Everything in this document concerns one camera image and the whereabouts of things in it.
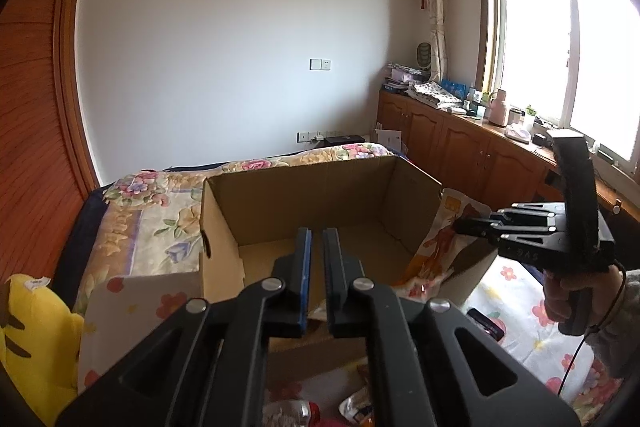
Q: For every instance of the yellow plush toy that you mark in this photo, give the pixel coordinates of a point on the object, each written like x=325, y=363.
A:
x=35, y=337

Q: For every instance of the white floral bed sheet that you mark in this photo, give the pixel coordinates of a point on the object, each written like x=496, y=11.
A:
x=135, y=312

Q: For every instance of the yellow floral quilt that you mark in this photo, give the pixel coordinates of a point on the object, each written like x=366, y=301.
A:
x=150, y=207

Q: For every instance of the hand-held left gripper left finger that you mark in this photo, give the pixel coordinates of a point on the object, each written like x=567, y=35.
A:
x=303, y=267

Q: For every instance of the blue boxes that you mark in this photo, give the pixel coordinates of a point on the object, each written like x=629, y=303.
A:
x=454, y=87

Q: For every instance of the long wooden cabinet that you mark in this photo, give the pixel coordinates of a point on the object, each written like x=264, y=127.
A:
x=450, y=142

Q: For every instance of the black box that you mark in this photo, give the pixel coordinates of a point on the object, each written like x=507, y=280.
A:
x=344, y=141

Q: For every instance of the tissue pack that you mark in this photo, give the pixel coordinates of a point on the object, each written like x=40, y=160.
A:
x=517, y=133

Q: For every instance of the wooden wardrobe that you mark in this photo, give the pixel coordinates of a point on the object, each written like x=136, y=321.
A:
x=35, y=107

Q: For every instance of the folded patterned cloth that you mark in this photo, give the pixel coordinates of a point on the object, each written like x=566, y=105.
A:
x=432, y=94

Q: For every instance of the orange and white snack packet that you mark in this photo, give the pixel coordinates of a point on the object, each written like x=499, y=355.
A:
x=435, y=252

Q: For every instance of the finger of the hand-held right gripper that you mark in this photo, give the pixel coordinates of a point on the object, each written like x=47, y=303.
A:
x=530, y=239
x=480, y=222

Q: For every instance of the wooden framed window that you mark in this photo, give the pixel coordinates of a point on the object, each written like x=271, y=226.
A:
x=550, y=47

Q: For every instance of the black phone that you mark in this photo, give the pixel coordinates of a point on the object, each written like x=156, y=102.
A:
x=486, y=324

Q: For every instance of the white wall outlet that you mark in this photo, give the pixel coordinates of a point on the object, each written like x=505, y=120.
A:
x=304, y=137

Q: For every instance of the white paper bag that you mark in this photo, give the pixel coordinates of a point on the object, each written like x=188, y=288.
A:
x=389, y=138

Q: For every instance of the small oval fan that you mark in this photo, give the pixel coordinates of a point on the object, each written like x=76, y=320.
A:
x=425, y=57

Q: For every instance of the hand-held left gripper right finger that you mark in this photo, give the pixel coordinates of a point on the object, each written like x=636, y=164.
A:
x=330, y=267

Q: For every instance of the large cardboard box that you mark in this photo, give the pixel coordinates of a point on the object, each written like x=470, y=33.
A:
x=350, y=197

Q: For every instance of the stack of books and papers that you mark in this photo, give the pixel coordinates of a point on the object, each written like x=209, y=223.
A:
x=400, y=77

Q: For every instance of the white wall switch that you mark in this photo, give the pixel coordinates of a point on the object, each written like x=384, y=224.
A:
x=320, y=64

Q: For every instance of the person's right forearm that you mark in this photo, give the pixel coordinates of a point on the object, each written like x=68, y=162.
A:
x=622, y=337

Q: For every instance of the person's right hand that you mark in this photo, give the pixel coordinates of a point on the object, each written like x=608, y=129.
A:
x=602, y=297

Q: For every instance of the pink thermos kettle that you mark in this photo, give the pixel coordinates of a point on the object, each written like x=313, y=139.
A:
x=499, y=109

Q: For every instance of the clear and red snack packet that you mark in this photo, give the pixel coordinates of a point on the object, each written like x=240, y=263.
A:
x=290, y=413

